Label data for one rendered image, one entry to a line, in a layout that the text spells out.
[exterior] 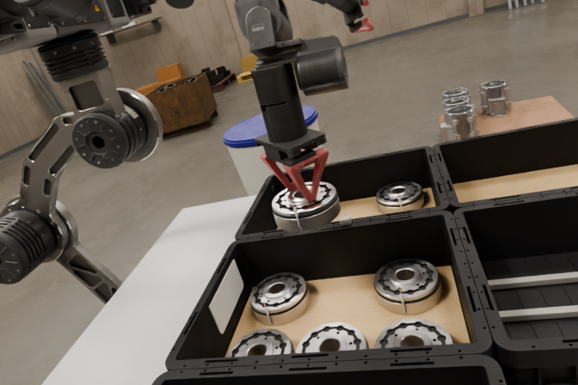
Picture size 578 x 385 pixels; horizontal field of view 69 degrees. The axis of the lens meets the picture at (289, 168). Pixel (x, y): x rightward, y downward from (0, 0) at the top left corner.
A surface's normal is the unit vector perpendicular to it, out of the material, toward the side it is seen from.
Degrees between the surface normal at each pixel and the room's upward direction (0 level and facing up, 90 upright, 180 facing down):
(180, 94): 90
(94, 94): 90
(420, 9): 90
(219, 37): 90
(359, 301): 0
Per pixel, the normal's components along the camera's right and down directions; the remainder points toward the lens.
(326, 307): -0.27, -0.90
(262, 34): -0.25, 0.02
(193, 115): 0.01, 0.36
